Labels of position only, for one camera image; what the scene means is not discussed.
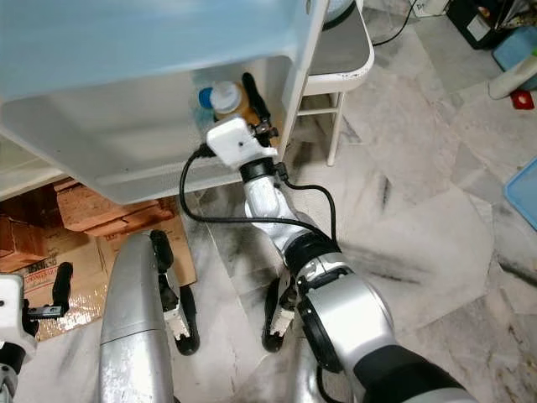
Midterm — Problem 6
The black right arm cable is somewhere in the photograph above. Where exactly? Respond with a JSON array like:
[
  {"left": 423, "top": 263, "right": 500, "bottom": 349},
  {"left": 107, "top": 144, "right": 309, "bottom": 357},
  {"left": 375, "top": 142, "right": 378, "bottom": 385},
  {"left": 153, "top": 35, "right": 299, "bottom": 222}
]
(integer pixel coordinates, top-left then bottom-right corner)
[{"left": 178, "top": 144, "right": 341, "bottom": 246}]

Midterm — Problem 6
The white plastic chair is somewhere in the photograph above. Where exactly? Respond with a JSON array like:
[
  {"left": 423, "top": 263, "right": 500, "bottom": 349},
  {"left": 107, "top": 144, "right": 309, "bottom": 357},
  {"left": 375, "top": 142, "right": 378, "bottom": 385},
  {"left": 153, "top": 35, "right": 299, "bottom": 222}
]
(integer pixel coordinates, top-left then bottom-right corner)
[{"left": 298, "top": 0, "right": 376, "bottom": 166}]

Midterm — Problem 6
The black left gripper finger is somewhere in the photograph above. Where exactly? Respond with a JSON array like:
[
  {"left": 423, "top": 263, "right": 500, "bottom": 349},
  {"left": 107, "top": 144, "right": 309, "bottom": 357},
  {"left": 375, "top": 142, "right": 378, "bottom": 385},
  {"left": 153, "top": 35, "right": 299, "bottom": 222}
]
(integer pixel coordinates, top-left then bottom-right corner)
[{"left": 53, "top": 261, "right": 75, "bottom": 307}]

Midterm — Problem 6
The small red floor object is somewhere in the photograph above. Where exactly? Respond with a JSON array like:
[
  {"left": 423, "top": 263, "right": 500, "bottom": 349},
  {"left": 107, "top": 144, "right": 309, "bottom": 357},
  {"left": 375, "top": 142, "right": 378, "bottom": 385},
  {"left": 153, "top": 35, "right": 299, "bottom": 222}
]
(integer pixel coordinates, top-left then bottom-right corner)
[{"left": 509, "top": 87, "right": 535, "bottom": 111}]

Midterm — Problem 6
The light blue flat lid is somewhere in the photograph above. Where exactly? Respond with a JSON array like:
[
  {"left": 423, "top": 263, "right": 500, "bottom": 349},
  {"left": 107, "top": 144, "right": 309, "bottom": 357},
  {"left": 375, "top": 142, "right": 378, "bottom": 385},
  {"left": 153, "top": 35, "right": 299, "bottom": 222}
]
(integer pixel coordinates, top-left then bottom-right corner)
[{"left": 503, "top": 155, "right": 537, "bottom": 232}]

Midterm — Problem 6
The white fridge door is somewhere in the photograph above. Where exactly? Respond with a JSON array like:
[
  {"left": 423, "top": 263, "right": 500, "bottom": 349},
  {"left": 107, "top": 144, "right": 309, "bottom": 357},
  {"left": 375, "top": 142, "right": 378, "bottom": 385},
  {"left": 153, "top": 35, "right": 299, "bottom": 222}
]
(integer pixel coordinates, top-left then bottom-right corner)
[{"left": 0, "top": 0, "right": 330, "bottom": 207}]

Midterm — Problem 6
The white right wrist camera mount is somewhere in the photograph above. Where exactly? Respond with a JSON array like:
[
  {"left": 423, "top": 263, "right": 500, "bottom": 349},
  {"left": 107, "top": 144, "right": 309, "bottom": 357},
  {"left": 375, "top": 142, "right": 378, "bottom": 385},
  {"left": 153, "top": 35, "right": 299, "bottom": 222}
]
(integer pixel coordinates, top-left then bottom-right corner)
[{"left": 206, "top": 118, "right": 278, "bottom": 167}]

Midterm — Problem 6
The white shelf rack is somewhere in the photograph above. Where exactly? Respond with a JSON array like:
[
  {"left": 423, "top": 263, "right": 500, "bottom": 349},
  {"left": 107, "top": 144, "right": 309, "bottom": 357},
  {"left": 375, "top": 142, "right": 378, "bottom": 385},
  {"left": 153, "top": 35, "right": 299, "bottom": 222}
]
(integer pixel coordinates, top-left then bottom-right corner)
[{"left": 487, "top": 52, "right": 537, "bottom": 102}]

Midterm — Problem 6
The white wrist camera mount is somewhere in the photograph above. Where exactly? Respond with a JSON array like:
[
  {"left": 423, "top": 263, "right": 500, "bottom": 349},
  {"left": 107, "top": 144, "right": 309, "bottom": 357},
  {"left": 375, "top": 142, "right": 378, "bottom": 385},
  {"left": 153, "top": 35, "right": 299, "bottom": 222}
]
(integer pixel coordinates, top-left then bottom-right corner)
[
  {"left": 206, "top": 118, "right": 278, "bottom": 167},
  {"left": 0, "top": 273, "right": 36, "bottom": 347}
]

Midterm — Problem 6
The silver left robot leg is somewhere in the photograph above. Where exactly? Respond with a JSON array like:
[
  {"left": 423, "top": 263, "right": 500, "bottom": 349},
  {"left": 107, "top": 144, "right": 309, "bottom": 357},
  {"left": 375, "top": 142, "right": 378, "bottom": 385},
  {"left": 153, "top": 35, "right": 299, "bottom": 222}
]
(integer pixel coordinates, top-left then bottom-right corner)
[{"left": 98, "top": 228, "right": 202, "bottom": 403}]

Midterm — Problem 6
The flat brown cardboard sheet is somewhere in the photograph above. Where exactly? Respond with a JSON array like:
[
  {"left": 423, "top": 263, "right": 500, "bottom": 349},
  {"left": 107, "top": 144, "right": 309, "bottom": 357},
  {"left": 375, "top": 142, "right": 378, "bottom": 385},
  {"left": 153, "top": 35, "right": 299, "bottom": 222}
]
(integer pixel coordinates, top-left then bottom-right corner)
[{"left": 21, "top": 220, "right": 198, "bottom": 341}]

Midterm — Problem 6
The blue plastic bin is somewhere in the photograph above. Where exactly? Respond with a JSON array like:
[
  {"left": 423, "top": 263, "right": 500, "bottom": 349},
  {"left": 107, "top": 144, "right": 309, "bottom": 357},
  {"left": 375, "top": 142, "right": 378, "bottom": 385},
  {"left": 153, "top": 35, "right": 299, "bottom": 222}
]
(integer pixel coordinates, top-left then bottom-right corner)
[{"left": 491, "top": 25, "right": 537, "bottom": 72}]

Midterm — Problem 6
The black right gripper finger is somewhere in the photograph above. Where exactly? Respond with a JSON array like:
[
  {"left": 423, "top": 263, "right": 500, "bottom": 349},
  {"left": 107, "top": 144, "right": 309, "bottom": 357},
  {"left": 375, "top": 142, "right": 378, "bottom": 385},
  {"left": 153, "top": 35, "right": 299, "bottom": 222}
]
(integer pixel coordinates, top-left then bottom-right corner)
[{"left": 242, "top": 72, "right": 272, "bottom": 123}]

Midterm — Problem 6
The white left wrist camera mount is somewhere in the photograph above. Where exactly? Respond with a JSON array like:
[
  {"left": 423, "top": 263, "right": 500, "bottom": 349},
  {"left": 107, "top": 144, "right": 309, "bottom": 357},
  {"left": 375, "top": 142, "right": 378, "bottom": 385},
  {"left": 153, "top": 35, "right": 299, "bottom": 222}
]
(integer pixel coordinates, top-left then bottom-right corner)
[{"left": 0, "top": 273, "right": 36, "bottom": 347}]

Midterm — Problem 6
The black box device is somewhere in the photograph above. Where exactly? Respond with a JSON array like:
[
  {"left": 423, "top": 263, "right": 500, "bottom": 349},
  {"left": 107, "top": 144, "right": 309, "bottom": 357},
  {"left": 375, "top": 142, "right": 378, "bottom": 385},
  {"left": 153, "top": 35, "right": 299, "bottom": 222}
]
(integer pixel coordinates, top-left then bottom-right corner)
[{"left": 445, "top": 0, "right": 531, "bottom": 51}]

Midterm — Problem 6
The white fridge body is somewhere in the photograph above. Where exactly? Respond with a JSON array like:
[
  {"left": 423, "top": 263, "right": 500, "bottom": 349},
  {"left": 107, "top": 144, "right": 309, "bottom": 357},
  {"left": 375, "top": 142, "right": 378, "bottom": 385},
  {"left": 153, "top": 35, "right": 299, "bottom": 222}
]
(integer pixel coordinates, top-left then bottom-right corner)
[{"left": 0, "top": 134, "right": 64, "bottom": 202}]

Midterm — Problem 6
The light blue round appliance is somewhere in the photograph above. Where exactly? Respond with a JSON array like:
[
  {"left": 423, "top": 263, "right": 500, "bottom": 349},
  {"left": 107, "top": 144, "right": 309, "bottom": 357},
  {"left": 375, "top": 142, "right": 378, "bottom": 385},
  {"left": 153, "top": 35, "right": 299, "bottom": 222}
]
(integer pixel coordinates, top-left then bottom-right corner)
[{"left": 323, "top": 0, "right": 363, "bottom": 31}]

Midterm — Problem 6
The orange sauce bottle pale cap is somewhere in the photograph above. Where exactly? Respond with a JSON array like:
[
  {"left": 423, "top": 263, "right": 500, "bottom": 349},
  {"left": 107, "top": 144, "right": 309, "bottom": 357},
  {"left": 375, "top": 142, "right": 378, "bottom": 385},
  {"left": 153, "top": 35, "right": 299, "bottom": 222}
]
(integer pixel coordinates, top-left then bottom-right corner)
[{"left": 208, "top": 81, "right": 253, "bottom": 127}]

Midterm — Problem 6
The small water bottle blue cap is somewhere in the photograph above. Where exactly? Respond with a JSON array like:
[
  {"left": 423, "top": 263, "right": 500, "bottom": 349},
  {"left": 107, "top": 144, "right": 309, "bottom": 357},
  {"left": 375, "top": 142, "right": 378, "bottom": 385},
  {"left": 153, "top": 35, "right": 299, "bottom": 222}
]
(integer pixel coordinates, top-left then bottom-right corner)
[{"left": 196, "top": 86, "right": 219, "bottom": 139}]

